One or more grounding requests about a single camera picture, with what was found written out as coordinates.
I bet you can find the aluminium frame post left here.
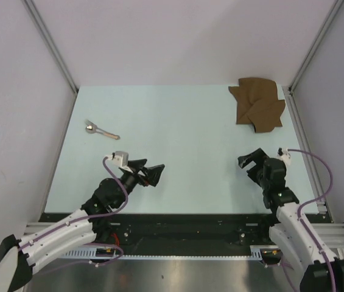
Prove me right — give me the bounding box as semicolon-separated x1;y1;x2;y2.
21;0;79;97

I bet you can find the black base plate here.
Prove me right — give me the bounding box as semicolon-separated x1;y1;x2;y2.
39;212;332;247

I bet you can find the aluminium frame rail front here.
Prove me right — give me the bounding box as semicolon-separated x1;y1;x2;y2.
24;222;344;248

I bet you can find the aluminium frame post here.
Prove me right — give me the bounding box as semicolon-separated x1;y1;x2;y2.
21;0;79;97
288;0;344;94

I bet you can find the white slotted cable duct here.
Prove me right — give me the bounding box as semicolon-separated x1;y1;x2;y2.
63;245;282;261

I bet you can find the brown cloth napkin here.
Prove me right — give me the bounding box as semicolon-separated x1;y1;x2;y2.
228;77;286;133

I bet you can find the aluminium frame post right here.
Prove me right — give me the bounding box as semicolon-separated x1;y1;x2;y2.
288;0;344;94

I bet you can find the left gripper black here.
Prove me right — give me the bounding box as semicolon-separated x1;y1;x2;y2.
113;158;163;208

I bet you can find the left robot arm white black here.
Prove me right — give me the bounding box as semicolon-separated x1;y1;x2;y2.
0;151;165;291

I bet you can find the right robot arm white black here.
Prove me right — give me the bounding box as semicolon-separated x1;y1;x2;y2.
237;148;344;291

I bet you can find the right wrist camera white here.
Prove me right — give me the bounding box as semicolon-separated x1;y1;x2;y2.
276;147;291;166

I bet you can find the silver metal fork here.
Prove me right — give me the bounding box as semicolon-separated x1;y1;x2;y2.
85;119;105;135

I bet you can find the silver metal spoon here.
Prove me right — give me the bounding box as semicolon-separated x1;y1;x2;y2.
85;125;120;140

